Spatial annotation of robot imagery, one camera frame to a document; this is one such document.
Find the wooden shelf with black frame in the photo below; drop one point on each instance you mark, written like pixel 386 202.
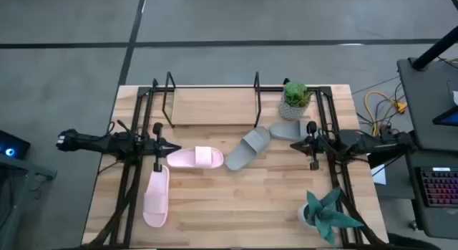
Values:
pixel 214 106

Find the laptop with blue screen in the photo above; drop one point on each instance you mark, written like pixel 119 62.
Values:
pixel 449 117

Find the backlit computer keyboard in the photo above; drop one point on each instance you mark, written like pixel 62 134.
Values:
pixel 442 187

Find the grey equipment cart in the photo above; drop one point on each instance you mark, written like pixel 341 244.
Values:
pixel 426 106

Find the pink rubber slide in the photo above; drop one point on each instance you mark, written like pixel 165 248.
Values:
pixel 156 200
pixel 202 157

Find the black pole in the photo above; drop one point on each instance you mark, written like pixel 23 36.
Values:
pixel 434 49

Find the white paper sheet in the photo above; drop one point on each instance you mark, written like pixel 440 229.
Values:
pixel 380 175

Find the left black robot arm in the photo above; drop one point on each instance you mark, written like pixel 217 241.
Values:
pixel 89 143

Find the grey desk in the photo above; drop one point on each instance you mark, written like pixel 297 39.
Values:
pixel 434 221

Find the grey rubber slide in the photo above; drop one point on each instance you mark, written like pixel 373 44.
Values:
pixel 248 148
pixel 290 130

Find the black metal rig frame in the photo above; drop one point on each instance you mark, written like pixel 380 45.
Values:
pixel 144 91

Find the teal plant in white pot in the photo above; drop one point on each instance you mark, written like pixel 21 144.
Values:
pixel 323 214

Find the green succulent in grey pot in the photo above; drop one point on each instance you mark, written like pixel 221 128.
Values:
pixel 295 99

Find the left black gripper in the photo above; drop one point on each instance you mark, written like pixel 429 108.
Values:
pixel 154 148

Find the black computer with blue light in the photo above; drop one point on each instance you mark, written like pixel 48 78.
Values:
pixel 12 146

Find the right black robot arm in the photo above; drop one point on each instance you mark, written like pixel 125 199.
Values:
pixel 358 140

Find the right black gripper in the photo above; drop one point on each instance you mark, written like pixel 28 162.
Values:
pixel 315 148

